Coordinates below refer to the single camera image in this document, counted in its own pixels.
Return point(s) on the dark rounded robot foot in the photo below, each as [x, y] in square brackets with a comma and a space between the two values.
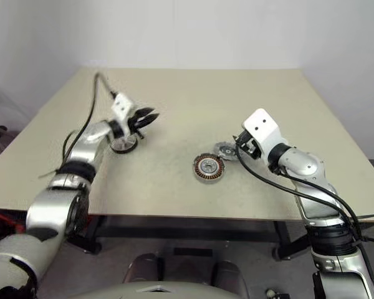
[229, 275]
[143, 269]

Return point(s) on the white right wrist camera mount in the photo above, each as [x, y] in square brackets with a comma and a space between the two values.
[261, 124]

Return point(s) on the small white black floor device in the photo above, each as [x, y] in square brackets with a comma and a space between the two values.
[275, 293]

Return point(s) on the black metal table frame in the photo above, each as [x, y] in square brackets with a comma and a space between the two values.
[174, 227]

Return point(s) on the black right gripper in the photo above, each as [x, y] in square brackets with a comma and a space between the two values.
[245, 138]

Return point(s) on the silver robot torso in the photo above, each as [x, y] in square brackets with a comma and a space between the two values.
[156, 292]

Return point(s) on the black rectangular floor plate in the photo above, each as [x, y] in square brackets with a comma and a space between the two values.
[193, 251]

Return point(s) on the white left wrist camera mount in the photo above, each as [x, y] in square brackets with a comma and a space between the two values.
[122, 106]

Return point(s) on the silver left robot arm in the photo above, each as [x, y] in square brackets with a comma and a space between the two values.
[78, 149]

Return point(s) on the spoked rotor with black rim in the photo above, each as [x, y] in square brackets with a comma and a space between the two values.
[124, 146]

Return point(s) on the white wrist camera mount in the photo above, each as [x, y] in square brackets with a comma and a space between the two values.
[261, 124]
[122, 106]

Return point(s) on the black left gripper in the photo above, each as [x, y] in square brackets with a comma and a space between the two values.
[134, 124]

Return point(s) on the motor housing with copper windings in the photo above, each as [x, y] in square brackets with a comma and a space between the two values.
[202, 169]

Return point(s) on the grey spoked motor lid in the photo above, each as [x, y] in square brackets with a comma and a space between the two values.
[224, 151]

